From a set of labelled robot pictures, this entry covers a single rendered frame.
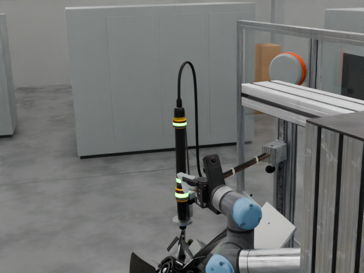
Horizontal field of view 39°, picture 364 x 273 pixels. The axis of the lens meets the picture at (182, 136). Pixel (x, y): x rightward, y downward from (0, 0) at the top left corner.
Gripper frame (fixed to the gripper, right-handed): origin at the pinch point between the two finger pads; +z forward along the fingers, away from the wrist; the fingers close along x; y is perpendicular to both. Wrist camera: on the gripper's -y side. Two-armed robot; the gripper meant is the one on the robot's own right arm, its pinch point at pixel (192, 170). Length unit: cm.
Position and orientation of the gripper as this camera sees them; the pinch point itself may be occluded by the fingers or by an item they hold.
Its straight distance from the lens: 166.7
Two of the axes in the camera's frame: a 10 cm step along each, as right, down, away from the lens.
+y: 0.2, 9.6, 2.7
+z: -4.3, -2.3, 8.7
